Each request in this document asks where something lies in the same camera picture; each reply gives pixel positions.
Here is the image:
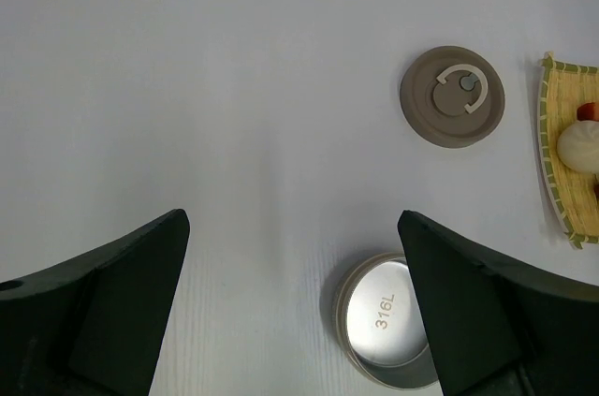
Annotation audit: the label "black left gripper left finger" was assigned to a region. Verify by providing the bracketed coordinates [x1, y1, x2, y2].
[1, 209, 190, 395]

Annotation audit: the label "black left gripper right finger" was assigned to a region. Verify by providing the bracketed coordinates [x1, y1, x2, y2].
[398, 211, 598, 395]

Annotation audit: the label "round steel lunch box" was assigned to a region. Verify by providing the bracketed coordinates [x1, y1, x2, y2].
[320, 250, 439, 391]

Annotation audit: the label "taupe round lunch box lid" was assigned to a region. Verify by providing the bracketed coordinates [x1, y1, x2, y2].
[398, 46, 505, 149]

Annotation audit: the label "white steamed bun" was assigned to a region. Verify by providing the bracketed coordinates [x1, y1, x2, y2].
[557, 121, 598, 174]

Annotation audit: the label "red bacon piece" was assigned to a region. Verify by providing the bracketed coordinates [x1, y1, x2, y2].
[577, 102, 599, 122]

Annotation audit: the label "woven bamboo tray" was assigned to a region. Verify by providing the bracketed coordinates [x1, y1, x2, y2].
[536, 52, 598, 249]

